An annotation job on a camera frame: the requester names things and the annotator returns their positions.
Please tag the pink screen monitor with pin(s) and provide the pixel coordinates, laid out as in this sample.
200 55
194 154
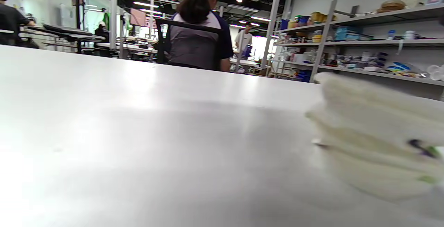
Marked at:
138 17

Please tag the white bowls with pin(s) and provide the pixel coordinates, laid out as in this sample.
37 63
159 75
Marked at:
436 72

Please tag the white bottle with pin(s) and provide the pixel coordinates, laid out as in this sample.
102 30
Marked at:
409 35

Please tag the yellow containers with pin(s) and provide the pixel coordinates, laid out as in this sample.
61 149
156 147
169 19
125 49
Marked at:
321 17

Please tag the black office chair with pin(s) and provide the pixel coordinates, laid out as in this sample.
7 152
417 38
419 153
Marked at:
194 46

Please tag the white background desk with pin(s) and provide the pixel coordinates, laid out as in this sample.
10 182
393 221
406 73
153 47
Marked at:
128 47

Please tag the blue bin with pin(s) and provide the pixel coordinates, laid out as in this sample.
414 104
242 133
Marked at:
284 24

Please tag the metal frame pillar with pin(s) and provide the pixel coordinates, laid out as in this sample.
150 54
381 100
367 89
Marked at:
272 22
113 11

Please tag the metal shelving unit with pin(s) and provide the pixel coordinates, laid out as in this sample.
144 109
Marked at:
374 43

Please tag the brown woven basket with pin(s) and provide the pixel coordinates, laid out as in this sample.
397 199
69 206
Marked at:
392 5

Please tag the black desk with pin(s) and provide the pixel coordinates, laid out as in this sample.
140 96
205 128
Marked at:
66 32

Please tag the blue box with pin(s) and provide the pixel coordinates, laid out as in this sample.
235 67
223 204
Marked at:
350 33

